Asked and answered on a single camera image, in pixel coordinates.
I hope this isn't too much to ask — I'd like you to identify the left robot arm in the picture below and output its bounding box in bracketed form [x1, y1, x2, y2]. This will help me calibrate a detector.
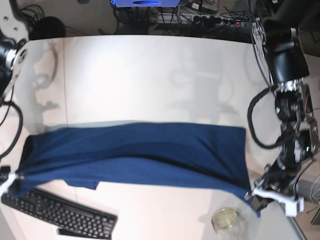
[246, 0, 320, 217]

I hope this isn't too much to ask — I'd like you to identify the clear glass jar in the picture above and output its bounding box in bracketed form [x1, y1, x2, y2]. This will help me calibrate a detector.
[211, 201, 260, 240]

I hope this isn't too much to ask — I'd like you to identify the blue long-sleeve t-shirt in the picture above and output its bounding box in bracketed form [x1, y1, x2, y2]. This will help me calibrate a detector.
[9, 122, 262, 218]

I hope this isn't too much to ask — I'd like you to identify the white power strip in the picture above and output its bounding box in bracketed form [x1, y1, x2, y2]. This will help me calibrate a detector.
[150, 12, 250, 27]

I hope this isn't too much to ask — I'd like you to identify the blue box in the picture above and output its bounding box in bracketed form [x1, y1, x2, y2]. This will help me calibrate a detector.
[110, 0, 180, 8]

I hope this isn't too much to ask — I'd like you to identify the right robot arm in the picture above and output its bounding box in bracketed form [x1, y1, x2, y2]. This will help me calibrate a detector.
[0, 0, 29, 159]

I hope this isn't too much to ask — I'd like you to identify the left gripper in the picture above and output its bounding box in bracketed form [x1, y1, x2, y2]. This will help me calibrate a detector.
[244, 159, 305, 217]

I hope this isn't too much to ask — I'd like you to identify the black computer keyboard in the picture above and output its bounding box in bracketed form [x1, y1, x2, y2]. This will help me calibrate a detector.
[1, 188, 118, 240]

